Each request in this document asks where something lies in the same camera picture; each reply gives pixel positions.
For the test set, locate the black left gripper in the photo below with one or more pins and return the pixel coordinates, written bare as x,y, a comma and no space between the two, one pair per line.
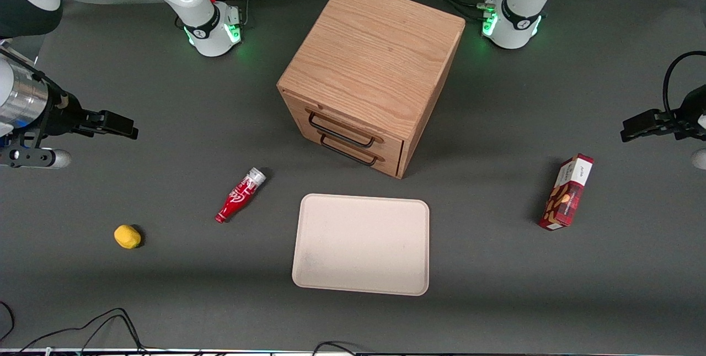
691,111

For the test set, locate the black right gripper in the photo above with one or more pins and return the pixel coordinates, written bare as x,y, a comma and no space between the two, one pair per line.
59,115

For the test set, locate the red coke bottle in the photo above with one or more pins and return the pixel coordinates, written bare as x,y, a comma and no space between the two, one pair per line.
237,198

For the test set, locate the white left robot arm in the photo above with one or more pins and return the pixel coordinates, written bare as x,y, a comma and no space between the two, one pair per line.
521,8

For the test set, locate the beige rectangular tray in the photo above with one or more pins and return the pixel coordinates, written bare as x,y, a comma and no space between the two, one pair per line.
361,245

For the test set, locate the red snack box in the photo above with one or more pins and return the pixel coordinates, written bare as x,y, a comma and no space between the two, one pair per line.
568,193

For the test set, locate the yellow lemon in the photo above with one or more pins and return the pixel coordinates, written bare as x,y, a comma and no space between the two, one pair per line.
127,237

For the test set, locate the wooden drawer cabinet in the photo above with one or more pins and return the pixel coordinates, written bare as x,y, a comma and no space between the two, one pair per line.
375,58

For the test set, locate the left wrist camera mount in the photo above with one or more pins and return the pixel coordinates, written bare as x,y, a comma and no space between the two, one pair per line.
700,159

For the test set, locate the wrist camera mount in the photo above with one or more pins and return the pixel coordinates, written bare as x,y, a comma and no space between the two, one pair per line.
700,159
33,157

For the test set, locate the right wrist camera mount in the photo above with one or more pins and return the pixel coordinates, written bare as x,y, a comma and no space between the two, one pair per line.
33,157

